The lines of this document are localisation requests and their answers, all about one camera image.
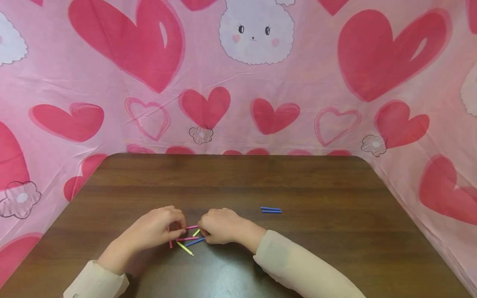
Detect person's left hand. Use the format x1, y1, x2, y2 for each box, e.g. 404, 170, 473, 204
118, 206, 187, 256

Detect person's right forearm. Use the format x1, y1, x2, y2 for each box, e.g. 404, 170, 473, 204
238, 223, 368, 298

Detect long yellow stick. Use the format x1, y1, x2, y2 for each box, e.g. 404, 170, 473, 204
176, 242, 195, 257

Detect person's left forearm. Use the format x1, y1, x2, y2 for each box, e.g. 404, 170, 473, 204
63, 240, 139, 298

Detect person's right hand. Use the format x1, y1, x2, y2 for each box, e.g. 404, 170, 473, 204
198, 208, 258, 250

